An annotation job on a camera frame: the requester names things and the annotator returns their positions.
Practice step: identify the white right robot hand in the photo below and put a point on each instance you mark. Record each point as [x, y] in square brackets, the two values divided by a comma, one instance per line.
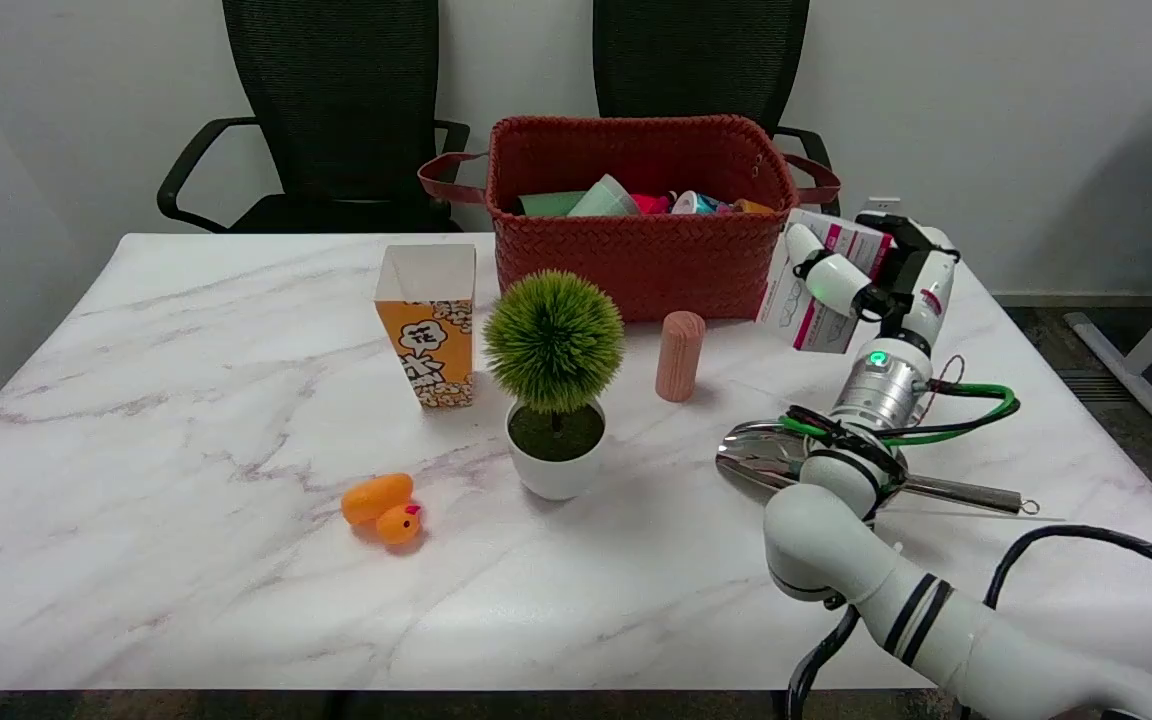
[911, 280]

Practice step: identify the white pink paper box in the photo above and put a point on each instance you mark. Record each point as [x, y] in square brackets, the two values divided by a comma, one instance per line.
[798, 312]

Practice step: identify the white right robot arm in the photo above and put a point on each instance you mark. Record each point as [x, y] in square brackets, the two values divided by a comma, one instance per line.
[866, 560]

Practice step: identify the red woven basket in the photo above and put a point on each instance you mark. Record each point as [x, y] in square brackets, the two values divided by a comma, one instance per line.
[636, 260]

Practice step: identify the orange popcorn paper box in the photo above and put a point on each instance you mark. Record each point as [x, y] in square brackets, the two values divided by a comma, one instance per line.
[428, 330]

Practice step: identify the orange small item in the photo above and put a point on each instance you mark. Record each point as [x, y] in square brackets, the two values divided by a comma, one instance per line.
[751, 207]

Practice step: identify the silver metal ladle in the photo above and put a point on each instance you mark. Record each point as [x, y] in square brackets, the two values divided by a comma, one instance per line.
[761, 455]

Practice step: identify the pink wooden cylinder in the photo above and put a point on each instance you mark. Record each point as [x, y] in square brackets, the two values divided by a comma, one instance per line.
[680, 355]

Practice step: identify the red packet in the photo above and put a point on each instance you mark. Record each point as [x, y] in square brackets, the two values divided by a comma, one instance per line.
[650, 204]

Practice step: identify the black mesh office chair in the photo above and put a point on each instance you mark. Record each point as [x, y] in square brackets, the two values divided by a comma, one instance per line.
[336, 110]
[701, 60]

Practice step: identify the mint green cup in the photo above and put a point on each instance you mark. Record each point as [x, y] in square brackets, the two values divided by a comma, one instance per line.
[604, 198]

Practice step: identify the green ball plant white pot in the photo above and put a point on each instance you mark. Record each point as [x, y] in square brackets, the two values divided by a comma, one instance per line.
[554, 350]

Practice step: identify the dark green paper item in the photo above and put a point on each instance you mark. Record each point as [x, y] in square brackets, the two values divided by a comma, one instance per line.
[548, 204]

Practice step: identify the orange rubber duck toy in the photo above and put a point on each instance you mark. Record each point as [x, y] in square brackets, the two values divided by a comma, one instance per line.
[383, 505]

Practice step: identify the white wall outlet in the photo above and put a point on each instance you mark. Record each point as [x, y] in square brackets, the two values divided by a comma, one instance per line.
[882, 204]

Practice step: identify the white desk frame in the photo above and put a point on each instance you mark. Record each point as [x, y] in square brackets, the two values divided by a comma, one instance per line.
[1151, 345]

